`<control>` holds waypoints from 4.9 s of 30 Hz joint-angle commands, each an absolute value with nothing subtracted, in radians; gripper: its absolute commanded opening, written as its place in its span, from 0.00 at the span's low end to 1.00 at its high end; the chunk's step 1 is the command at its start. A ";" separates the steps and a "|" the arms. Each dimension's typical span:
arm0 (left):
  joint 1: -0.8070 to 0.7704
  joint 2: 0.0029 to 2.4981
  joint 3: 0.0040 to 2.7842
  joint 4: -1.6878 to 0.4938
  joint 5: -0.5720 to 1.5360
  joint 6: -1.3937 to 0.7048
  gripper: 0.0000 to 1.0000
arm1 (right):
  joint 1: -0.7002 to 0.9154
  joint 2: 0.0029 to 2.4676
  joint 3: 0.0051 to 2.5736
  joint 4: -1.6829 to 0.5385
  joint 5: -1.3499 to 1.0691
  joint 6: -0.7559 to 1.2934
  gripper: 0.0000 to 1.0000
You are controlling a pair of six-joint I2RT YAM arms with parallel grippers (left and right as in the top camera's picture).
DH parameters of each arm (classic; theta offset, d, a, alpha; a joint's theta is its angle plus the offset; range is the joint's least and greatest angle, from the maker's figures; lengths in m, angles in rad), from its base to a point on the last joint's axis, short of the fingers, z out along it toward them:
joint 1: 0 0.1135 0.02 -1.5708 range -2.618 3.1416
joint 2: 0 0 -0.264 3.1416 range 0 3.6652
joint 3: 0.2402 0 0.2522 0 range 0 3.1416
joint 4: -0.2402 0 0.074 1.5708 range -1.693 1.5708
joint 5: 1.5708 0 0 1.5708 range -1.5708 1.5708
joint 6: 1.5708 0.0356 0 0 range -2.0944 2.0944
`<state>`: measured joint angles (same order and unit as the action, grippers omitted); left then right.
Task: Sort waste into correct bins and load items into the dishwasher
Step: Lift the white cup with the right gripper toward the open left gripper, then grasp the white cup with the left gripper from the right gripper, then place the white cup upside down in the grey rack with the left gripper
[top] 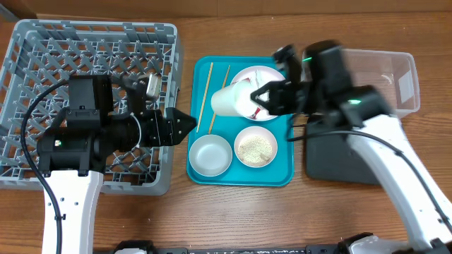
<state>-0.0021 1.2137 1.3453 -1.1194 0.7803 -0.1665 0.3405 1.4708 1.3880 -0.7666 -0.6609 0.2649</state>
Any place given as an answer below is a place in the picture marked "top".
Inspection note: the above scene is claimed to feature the red snack wrapper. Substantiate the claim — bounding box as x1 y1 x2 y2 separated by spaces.
239 78 261 119

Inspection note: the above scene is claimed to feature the white paper cup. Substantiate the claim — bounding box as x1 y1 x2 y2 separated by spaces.
218 81 245 117

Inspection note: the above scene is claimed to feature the wooden chopstick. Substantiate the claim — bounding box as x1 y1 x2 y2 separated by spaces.
208 66 230 134
196 62 213 133

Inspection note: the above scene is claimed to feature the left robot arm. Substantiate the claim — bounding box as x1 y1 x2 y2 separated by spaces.
37 74 197 253

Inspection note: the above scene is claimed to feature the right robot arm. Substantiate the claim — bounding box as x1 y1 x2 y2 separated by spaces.
250 40 451 253

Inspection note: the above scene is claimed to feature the black waste tray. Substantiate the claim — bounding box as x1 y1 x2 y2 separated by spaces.
305 135 379 185

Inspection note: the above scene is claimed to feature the large white plate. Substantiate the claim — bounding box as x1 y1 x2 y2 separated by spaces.
231 66 285 121

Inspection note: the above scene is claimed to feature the teal serving tray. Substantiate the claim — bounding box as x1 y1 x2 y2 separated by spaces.
186 56 295 187

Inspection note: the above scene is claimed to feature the clear plastic bin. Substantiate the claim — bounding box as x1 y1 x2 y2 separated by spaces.
343 49 420 119

